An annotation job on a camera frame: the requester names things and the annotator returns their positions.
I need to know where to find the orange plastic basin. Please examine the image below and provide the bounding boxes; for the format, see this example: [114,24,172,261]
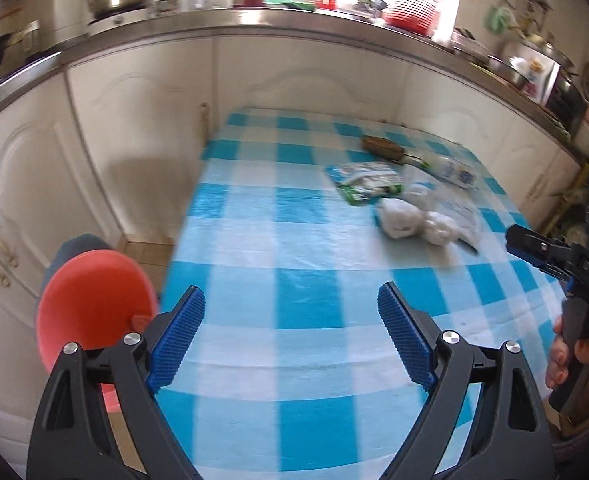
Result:
[34,247,160,412]

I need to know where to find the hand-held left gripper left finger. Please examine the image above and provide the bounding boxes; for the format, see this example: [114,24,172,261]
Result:
[27,285,206,480]

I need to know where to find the red plastic basket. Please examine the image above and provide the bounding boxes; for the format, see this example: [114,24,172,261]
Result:
[381,0,446,37]

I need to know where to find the white cloth bundle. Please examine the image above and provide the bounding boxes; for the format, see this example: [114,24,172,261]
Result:
[376,196,459,247]

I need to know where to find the steel kitchen countertop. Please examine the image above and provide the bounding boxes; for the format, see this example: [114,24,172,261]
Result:
[0,4,589,161]

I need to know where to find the green white snack packet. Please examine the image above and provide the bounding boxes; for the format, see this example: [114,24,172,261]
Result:
[325,161,406,207]

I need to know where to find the green hanging cloth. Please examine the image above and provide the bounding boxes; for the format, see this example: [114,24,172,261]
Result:
[489,4,514,37]

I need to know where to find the white kitchen cabinet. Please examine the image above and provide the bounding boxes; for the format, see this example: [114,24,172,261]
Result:
[0,25,589,461]

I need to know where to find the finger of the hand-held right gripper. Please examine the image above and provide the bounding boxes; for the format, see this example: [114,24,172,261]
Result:
[506,225,575,262]
[509,247,573,282]

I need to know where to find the steel bowl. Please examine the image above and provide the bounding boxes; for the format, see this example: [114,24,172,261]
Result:
[489,40,575,92]

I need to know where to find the white wet wipes packet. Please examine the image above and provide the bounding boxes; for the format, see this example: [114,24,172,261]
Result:
[403,180,481,252]

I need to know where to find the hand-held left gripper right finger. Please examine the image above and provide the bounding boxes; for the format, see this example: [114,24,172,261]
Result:
[378,282,554,480]

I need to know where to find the person's right hand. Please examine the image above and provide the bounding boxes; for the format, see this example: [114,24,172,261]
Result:
[545,315,589,392]

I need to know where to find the blue checked tablecloth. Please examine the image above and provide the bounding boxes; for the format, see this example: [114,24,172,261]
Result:
[154,106,575,480]

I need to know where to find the white bottle yellow blue label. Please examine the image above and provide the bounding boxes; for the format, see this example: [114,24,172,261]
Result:
[403,152,479,191]

